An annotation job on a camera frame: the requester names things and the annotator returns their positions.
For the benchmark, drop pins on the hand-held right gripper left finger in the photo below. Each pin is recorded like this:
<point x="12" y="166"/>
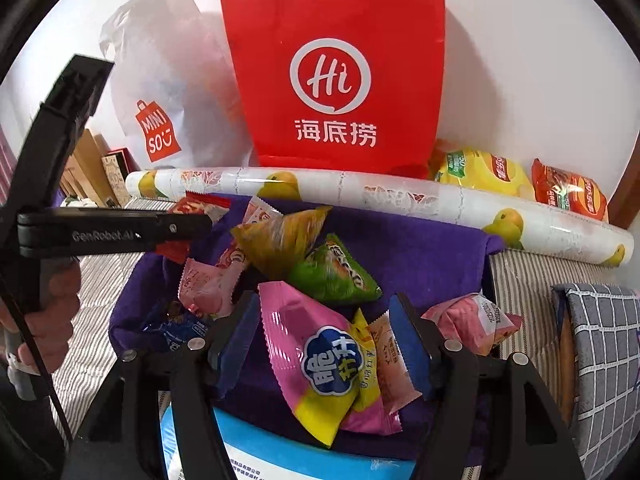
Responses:
<point x="235" y="345"/>

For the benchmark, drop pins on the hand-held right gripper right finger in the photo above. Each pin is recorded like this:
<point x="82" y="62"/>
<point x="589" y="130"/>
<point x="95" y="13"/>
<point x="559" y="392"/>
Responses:
<point x="410" y="340"/>

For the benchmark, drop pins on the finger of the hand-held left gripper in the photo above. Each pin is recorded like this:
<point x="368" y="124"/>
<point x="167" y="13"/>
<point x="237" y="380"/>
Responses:
<point x="180" y="225"/>

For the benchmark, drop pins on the cream pink snack packet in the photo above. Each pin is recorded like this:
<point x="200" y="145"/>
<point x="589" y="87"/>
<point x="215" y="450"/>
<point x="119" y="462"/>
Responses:
<point x="392" y="360"/>

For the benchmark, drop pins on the red snack packet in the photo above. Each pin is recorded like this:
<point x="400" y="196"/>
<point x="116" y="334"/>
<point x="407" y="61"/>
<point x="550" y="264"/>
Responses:
<point x="205" y="205"/>

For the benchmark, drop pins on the peach print pink snack packet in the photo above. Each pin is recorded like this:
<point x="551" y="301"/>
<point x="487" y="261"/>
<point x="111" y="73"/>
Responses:
<point x="465" y="325"/>

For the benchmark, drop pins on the strawberry print snack packet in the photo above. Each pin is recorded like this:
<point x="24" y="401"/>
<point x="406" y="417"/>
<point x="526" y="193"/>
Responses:
<point x="230" y="260"/>

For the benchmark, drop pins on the blue snack packet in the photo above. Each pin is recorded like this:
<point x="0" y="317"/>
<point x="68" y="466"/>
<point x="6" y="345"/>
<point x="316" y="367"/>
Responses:
<point x="175" y="332"/>

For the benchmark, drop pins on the small pale pink snack packet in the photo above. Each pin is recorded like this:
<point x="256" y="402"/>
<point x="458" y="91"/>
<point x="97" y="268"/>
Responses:
<point x="202" y="285"/>

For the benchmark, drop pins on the pink yellow snack packet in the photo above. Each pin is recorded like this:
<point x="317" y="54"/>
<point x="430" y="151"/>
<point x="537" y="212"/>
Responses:
<point x="310" y="360"/>

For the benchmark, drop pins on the narrow pink white snack packet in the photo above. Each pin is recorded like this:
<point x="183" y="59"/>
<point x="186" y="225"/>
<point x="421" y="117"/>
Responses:
<point x="260" y="215"/>

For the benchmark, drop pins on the yellow triangular snack packet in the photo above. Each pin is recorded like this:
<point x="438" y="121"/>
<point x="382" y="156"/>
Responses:
<point x="280" y="240"/>

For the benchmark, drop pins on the green triangular snack packet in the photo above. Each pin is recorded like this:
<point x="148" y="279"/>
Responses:
<point x="330" y="272"/>

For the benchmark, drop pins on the person's left hand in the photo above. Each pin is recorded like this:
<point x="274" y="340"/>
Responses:
<point x="55" y="320"/>

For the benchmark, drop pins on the wooden headboard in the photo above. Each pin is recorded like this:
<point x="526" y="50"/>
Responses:
<point x="85" y="160"/>

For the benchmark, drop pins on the brown book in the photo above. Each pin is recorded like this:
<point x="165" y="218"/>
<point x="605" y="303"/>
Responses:
<point x="115" y="175"/>

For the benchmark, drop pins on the purple towel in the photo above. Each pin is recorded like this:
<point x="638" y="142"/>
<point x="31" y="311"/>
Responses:
<point x="425" y="260"/>

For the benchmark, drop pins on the blue cardboard box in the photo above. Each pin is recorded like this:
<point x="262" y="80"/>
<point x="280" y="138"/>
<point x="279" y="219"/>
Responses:
<point x="280" y="450"/>

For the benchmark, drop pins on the striped mattress pad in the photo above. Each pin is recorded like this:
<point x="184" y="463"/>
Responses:
<point x="525" y="280"/>

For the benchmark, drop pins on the pear print wallpaper roll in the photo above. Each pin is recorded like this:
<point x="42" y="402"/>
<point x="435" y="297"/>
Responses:
<point x="400" y="195"/>

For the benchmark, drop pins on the white plastic bag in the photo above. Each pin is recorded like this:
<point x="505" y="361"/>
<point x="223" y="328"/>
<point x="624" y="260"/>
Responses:
<point x="175" y="60"/>

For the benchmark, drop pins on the yellow chips bag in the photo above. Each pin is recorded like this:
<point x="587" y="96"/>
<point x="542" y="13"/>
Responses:
<point x="480" y="170"/>

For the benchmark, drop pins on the grey checkered folded cloth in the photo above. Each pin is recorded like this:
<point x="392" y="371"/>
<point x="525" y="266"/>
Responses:
<point x="600" y="360"/>

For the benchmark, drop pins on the orange chips bag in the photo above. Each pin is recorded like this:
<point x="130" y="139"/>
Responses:
<point x="570" y="190"/>

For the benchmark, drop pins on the red paper bag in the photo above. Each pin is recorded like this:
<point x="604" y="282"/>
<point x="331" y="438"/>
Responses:
<point x="335" y="35"/>

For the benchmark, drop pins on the brown wooden door frame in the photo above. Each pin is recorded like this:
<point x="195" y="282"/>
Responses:
<point x="627" y="210"/>

